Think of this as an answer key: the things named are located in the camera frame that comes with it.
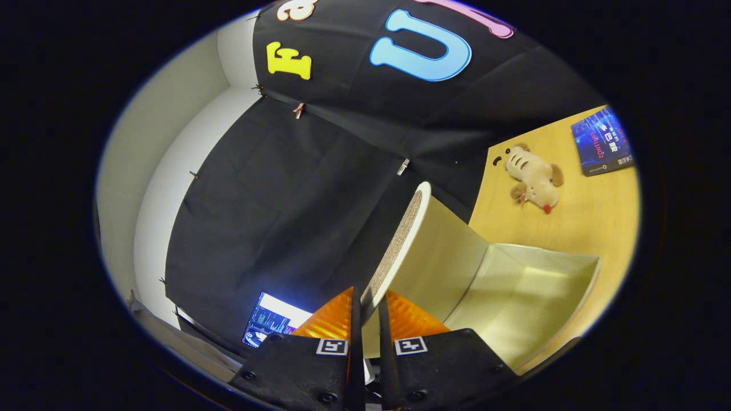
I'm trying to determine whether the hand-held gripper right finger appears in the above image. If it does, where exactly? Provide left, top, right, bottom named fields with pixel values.
left=378, top=290, right=520, bottom=411

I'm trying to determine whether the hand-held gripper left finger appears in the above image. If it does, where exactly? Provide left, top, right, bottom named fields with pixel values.
left=228, top=287, right=366, bottom=411

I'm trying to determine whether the beige fabric storage box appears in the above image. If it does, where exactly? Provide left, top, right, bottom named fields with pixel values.
left=360, top=182, right=601, bottom=374

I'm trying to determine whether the computer monitor screen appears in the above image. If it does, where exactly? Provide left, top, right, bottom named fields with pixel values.
left=243, top=292, right=314, bottom=349

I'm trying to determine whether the tan plush dog toy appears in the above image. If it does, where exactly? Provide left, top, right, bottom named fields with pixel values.
left=492, top=144, right=565, bottom=215

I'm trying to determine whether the blue cover book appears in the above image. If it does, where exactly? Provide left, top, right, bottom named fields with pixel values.
left=571, top=106, right=636, bottom=178

